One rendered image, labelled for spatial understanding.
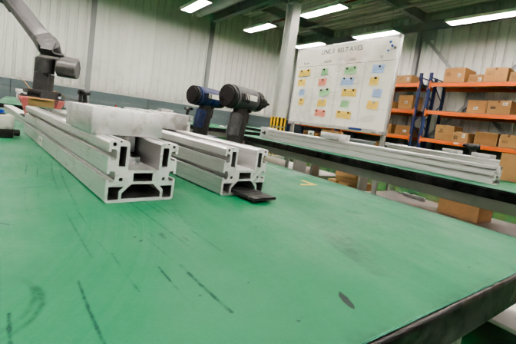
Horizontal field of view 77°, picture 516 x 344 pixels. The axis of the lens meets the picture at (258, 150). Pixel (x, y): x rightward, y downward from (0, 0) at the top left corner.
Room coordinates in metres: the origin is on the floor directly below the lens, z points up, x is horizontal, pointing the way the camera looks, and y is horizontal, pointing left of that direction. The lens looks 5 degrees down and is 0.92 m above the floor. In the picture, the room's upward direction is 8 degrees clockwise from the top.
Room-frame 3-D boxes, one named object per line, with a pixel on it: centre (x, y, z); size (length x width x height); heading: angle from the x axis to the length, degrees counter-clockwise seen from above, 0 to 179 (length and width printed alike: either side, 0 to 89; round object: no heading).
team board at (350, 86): (3.89, -0.83, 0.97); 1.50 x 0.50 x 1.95; 36
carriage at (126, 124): (0.57, 0.26, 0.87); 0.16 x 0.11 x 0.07; 43
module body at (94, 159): (0.75, 0.43, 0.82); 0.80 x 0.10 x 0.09; 43
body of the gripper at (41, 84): (1.07, 0.73, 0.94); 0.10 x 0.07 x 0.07; 132
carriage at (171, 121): (0.88, 0.29, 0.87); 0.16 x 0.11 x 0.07; 43
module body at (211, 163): (0.88, 0.29, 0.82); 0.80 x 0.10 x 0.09; 43
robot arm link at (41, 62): (1.07, 0.72, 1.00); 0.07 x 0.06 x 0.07; 105
